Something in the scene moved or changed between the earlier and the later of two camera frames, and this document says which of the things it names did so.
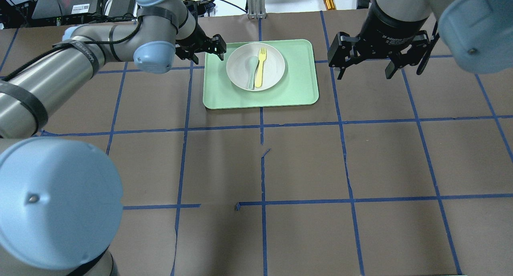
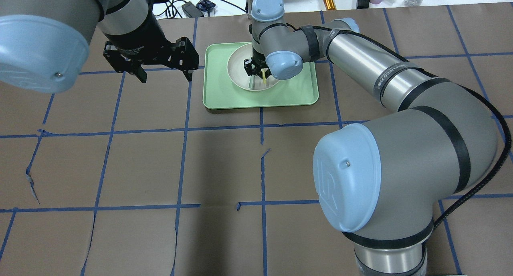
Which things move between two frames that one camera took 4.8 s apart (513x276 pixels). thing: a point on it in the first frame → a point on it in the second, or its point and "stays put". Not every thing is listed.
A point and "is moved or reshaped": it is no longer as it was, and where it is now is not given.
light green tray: x=299 y=85 stays put
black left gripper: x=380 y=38 → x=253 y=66
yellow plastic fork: x=262 y=55 is moved or reshaped
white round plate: x=273 y=69 stays put
